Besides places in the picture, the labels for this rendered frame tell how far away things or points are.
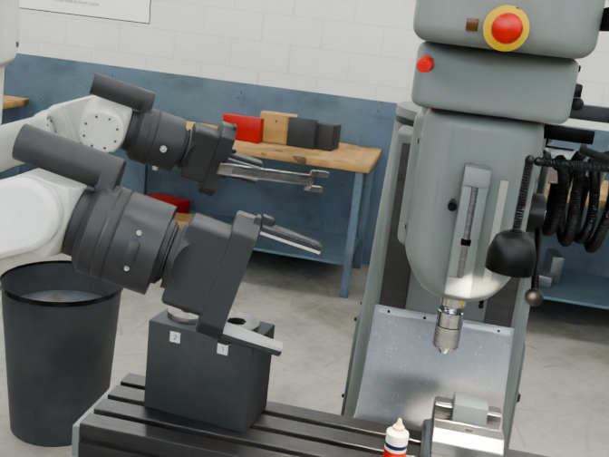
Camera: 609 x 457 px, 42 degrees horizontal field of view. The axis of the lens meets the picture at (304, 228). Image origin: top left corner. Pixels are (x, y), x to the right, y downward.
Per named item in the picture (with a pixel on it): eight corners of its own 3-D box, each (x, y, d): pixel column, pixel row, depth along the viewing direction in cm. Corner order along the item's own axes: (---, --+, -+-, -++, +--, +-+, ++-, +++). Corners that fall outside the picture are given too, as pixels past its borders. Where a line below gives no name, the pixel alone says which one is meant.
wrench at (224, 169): (224, 158, 122) (220, 155, 122) (215, 180, 123) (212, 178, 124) (330, 172, 139) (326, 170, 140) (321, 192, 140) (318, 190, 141)
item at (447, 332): (463, 348, 142) (468, 318, 140) (443, 352, 139) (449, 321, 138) (446, 338, 146) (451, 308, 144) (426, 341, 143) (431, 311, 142)
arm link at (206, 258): (215, 354, 71) (87, 310, 69) (219, 323, 80) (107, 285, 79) (264, 224, 69) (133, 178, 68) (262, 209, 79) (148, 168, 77)
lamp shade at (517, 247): (494, 276, 115) (501, 235, 113) (478, 260, 122) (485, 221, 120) (540, 279, 116) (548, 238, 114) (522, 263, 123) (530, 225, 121)
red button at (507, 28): (520, 45, 102) (526, 14, 101) (488, 42, 103) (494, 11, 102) (518, 45, 105) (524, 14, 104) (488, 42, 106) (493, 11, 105)
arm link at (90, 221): (96, 291, 69) (-31, 247, 68) (117, 265, 80) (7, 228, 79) (138, 171, 68) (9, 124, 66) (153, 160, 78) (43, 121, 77)
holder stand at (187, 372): (244, 434, 151) (253, 339, 146) (142, 406, 157) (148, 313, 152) (266, 407, 162) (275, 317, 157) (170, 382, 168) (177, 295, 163)
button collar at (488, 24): (525, 53, 105) (533, 7, 103) (479, 48, 106) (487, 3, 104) (524, 53, 107) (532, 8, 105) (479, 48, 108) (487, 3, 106)
